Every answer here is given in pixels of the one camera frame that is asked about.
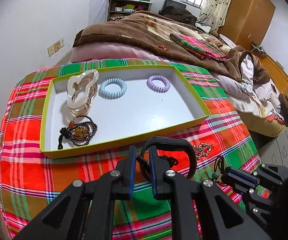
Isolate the black cord necklace with bead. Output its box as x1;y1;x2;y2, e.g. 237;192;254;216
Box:
211;156;228;185

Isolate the blue spiral hair tie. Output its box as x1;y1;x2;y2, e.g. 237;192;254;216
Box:
99;78;128;99

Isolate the black bangle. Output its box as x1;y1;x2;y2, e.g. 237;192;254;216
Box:
136;137;197;180

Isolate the dark bead bracelet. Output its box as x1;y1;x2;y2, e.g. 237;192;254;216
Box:
57;114;98;150

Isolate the black monitor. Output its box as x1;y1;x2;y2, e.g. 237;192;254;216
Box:
162;0;187;14

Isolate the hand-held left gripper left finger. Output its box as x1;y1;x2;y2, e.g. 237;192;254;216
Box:
13;146;137;240

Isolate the dark jacket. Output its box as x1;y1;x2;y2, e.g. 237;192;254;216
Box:
159;5;198;27

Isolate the wooden desk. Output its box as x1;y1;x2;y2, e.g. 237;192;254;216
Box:
250;44;288;93

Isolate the purple spiral hair tie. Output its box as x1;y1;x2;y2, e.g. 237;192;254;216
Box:
146;74;170;93

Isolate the wooden shelf unit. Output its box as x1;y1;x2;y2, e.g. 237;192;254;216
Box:
107;0;153;22

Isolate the brown blanket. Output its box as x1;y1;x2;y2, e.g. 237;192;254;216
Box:
73;12;269;83

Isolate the folded plaid cloth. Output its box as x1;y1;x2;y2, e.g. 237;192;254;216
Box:
169;33;227;62

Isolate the plaid bed sheet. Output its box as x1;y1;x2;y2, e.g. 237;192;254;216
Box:
0;59;269;240

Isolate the grey drawer cabinet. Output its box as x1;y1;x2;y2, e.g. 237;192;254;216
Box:
259;119;288;170

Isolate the white floral quilt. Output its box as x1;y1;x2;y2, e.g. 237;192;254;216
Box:
210;35;287;125

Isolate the gold hair clip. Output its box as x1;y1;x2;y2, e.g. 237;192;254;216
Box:
192;142;217;160

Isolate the wooden wardrobe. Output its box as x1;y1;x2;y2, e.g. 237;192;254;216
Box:
217;0;276;53

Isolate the beige wall socket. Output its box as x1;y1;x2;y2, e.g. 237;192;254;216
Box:
48;39;65;57

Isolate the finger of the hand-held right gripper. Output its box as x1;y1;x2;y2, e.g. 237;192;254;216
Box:
221;167;279;222
252;164;288;188

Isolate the patterned curtain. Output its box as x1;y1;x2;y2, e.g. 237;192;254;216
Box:
199;0;235;27

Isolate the translucent cream hair claw clip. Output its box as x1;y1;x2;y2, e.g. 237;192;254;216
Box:
66;69;100;117

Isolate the yellow-green cardboard box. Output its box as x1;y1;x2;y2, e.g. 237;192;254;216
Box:
39;65;211;159

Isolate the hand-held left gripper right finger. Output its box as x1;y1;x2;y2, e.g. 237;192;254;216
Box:
149;146;272;240

